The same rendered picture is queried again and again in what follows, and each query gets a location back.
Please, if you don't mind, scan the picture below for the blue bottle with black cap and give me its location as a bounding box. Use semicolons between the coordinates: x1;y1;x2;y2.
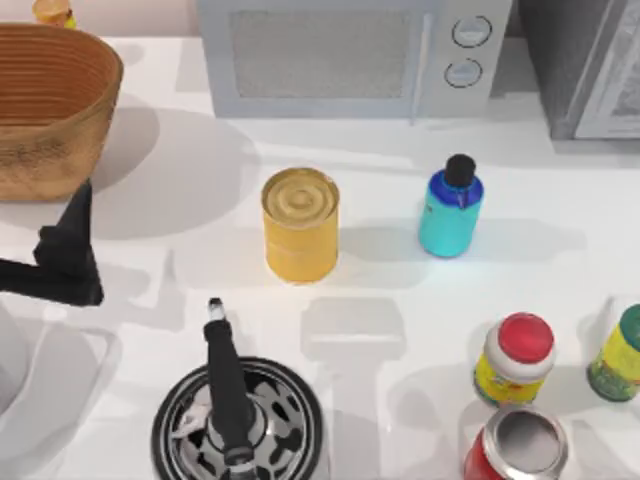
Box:
417;153;486;260

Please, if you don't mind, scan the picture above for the black frying pan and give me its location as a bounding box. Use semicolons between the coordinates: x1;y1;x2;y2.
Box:
150;296;327;480

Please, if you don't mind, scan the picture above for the microwave oven door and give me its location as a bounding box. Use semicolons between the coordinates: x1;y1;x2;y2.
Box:
198;0;432;121

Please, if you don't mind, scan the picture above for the microwave round knob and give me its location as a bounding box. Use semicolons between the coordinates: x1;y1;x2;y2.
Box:
450;14;494;49
443;56;485;91

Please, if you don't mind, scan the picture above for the yellow jar with red lid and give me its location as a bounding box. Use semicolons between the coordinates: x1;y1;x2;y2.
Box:
472;311;557;408

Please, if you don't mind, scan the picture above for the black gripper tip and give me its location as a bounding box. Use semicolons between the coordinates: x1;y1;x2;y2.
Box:
0;178;105;307

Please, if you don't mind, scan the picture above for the pale microwave oven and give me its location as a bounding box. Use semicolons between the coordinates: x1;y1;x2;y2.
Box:
194;0;514;127

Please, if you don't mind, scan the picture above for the brown woven basket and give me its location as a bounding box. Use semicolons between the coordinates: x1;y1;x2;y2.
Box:
0;22;125;203

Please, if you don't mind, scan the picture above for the red can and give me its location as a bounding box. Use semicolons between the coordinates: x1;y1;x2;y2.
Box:
461;405;572;480

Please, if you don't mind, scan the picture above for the green and yellow can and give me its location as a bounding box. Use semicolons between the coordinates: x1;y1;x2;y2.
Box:
585;304;640;403

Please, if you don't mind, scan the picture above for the orange and yellow bottle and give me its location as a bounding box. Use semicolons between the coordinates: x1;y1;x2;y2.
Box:
31;0;79;31

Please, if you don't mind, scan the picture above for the microwave door handle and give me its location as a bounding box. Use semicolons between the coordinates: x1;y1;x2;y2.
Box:
409;11;433;127

